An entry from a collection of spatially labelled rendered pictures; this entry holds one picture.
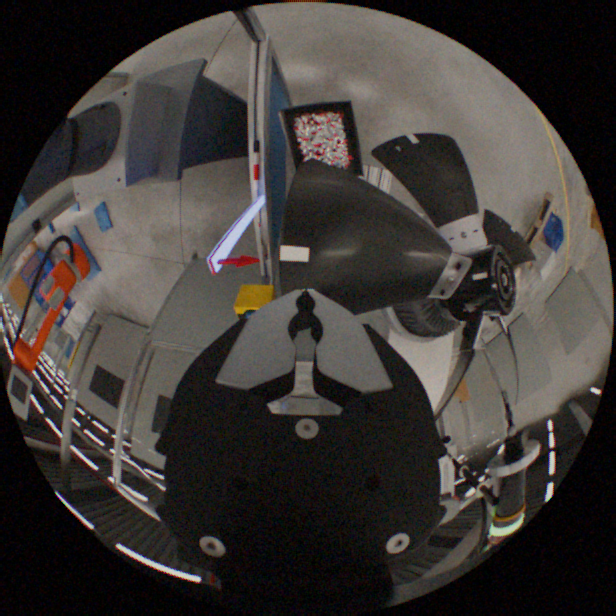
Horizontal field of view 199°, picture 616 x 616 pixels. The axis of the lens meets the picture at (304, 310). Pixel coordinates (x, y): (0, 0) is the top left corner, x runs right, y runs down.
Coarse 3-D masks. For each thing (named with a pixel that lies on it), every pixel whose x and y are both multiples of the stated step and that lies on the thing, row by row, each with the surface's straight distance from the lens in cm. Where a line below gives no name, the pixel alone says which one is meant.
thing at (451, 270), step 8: (456, 256) 29; (464, 256) 31; (448, 264) 29; (456, 264) 31; (464, 264) 32; (448, 272) 31; (456, 272) 32; (464, 272) 33; (440, 280) 31; (456, 280) 33; (440, 288) 32; (448, 288) 34; (432, 296) 33; (440, 296) 34; (448, 296) 35
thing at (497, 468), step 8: (528, 440) 30; (536, 440) 28; (528, 448) 27; (536, 448) 26; (496, 456) 29; (520, 456) 26; (528, 456) 25; (488, 464) 27; (496, 464) 26; (504, 464) 25; (512, 464) 25; (520, 464) 25; (488, 472) 27; (496, 472) 25; (504, 472) 25; (512, 472) 25; (496, 480) 30; (496, 488) 31; (488, 496) 33; (496, 496) 31; (488, 504) 35; (496, 504) 32
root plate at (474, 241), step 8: (472, 216) 40; (448, 224) 39; (456, 224) 40; (464, 224) 40; (472, 224) 40; (480, 224) 40; (448, 232) 39; (456, 232) 39; (472, 232) 40; (480, 232) 40; (448, 240) 39; (456, 240) 39; (464, 240) 39; (472, 240) 39; (480, 240) 40; (456, 248) 39; (464, 248) 39; (472, 248) 39; (480, 248) 39
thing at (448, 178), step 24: (384, 144) 47; (408, 144) 47; (432, 144) 48; (456, 144) 52; (408, 168) 43; (432, 168) 43; (456, 168) 45; (432, 192) 41; (456, 192) 41; (432, 216) 39; (456, 216) 39
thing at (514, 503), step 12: (516, 432) 27; (504, 444) 27; (516, 444) 26; (504, 456) 27; (504, 480) 28; (516, 480) 28; (504, 492) 28; (516, 492) 28; (504, 504) 29; (516, 504) 29; (504, 516) 30
